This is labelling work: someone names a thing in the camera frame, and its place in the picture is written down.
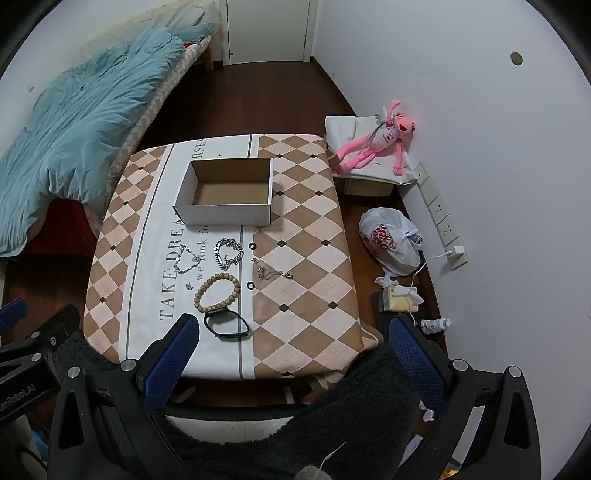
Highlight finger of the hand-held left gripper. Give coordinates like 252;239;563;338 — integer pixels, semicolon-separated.
0;298;27;330
0;305;82;370

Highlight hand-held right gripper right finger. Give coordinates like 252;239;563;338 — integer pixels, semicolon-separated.
389;315;542;480

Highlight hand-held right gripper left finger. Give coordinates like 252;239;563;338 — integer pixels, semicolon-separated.
48;314;201;480

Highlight black wristband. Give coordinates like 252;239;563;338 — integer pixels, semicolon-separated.
203;310;251;342

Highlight wooden beaded bracelet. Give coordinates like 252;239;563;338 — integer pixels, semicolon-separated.
193;272;241;315

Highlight thin silver chain bracelet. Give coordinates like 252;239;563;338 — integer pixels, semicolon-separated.
173;244;197;275

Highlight thick silver chain bracelet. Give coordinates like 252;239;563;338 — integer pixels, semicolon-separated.
213;237;244;271

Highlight thin silver charm necklace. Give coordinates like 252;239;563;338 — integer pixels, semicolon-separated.
250;258;294;281

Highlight white cardboard box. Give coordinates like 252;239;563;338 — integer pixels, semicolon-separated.
173;158;274;227

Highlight dark fuzzy pants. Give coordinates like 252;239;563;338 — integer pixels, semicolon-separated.
55;332;444;480

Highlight white plastic bag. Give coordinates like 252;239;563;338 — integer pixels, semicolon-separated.
359;208;423;278

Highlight brown cardboard box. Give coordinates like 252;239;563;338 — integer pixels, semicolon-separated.
342;178;393;197

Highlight blue blanket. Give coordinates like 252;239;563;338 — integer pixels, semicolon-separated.
0;25;215;257

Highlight pink plush toy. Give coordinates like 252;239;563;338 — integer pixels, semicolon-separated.
333;99;419;176

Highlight wooden bed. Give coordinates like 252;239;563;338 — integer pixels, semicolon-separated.
0;0;220;259

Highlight white door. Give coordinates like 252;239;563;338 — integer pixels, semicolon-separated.
224;0;319;65

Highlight white charger with cable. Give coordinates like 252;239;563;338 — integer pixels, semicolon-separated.
406;246;466;319

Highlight white wall socket row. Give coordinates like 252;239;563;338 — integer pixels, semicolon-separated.
413;161;467;271

